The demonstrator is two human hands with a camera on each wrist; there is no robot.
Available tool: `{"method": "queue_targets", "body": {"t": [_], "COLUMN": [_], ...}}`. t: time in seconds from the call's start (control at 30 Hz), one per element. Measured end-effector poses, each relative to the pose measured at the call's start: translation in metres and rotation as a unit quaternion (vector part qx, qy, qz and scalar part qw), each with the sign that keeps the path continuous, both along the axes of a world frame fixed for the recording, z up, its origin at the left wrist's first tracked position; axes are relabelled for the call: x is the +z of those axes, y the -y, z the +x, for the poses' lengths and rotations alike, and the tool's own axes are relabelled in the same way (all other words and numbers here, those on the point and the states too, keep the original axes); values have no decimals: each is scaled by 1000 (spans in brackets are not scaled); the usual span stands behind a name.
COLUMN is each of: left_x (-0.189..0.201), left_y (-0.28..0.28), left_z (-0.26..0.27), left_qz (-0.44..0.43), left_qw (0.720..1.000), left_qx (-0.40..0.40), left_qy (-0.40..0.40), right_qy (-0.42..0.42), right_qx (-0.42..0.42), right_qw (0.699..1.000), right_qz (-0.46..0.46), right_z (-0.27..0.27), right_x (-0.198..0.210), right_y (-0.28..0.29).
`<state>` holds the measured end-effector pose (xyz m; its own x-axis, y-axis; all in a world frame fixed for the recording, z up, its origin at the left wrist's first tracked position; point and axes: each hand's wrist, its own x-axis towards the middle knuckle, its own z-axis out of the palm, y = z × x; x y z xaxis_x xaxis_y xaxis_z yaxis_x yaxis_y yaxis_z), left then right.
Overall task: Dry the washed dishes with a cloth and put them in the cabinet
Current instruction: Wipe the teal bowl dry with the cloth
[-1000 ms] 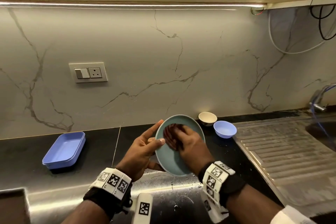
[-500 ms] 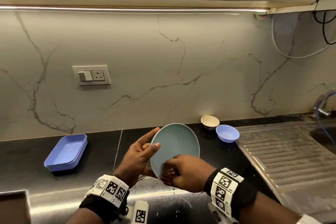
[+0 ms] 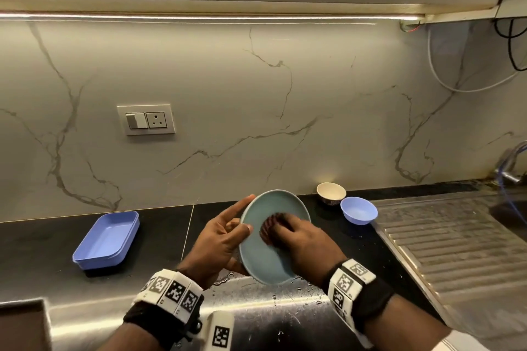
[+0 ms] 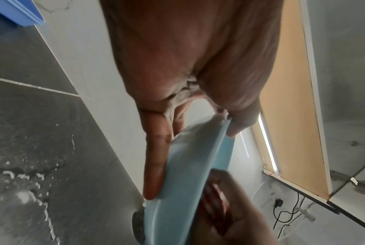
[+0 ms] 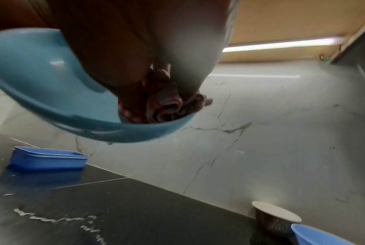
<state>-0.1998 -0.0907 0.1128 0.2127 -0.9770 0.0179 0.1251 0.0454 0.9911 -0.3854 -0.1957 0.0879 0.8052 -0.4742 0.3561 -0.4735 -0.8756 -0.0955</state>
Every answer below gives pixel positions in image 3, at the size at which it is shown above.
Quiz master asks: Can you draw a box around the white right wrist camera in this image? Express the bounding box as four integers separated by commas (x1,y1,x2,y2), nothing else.
350,318,373,349

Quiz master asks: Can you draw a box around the person's right hand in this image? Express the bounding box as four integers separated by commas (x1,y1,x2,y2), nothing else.
270,213,349,288

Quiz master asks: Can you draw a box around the LED light strip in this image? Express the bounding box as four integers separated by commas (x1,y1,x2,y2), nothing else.
0,12,425,26

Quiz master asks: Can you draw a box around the small cream bowl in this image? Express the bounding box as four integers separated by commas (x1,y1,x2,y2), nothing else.
316,182,347,206

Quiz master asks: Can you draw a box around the red checkered cloth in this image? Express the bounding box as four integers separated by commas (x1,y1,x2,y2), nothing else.
260,212,295,247

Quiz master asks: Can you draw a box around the person's left hand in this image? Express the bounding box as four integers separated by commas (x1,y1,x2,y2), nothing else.
177,194,256,290

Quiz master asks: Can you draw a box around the black cable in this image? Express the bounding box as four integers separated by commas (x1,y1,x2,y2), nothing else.
494,17,527,72

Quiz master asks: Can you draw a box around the striped shirt sleeve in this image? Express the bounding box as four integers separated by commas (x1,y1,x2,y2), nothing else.
432,329,491,351

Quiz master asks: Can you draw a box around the person's right forearm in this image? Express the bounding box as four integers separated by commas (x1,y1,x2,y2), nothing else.
364,295,450,351

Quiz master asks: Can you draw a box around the blue hose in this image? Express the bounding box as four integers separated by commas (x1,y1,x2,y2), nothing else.
496,143,527,224

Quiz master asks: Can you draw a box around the white wall switch socket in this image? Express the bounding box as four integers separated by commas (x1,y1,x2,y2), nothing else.
116,104,177,137

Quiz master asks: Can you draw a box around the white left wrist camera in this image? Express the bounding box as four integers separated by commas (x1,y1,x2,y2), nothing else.
201,310,236,351

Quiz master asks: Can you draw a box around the white cable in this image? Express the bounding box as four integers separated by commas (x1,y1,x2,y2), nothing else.
427,27,527,94

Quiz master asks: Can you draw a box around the blue rectangular tray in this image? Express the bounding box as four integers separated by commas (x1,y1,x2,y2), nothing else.
72,211,141,271

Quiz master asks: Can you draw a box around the person's left forearm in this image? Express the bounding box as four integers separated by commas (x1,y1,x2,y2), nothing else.
97,321,165,351

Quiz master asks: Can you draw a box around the teal bowl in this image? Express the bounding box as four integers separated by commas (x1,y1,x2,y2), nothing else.
238,189,312,286

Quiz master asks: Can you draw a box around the small blue bowl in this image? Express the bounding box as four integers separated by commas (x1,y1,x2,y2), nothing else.
340,196,379,226

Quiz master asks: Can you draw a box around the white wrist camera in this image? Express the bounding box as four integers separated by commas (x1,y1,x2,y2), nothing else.
350,318,373,349
201,310,236,351

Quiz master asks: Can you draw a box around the steel faucet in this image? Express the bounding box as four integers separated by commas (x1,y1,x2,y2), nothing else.
492,140,527,185

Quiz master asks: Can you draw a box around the steel sink with drainboard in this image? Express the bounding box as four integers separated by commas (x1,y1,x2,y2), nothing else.
370,188,527,341

